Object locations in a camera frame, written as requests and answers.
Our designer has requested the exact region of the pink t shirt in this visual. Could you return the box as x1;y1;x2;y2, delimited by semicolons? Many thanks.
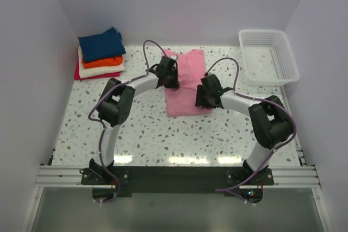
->
164;49;212;117

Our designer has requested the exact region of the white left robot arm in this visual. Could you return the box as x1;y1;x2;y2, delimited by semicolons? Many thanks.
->
88;56;179;184

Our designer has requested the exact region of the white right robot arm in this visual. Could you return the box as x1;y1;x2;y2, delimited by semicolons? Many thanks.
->
195;73;296;185

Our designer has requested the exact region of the folded orange t shirt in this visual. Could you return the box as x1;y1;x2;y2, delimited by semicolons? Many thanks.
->
82;56;123;69

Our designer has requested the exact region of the white plastic basket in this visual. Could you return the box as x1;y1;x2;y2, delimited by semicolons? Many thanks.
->
239;29;300;86

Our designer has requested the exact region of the folded navy blue t shirt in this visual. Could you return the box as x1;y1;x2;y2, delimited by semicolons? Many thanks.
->
78;27;126;62

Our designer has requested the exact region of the folded cream white t shirt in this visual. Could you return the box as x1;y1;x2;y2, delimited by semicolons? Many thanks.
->
77;47;125;78

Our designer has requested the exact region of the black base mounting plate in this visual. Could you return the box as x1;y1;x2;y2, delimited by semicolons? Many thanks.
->
81;165;272;199

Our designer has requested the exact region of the folded crimson red t shirt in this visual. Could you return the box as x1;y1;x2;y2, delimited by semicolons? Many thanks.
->
74;61;125;80

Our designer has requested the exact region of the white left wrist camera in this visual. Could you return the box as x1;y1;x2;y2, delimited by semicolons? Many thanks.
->
171;54;179;61

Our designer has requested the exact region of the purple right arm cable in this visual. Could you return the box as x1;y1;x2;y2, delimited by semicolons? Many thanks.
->
205;57;297;197

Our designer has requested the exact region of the aluminium rail frame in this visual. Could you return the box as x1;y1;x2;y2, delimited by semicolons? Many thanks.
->
24;85;332;232

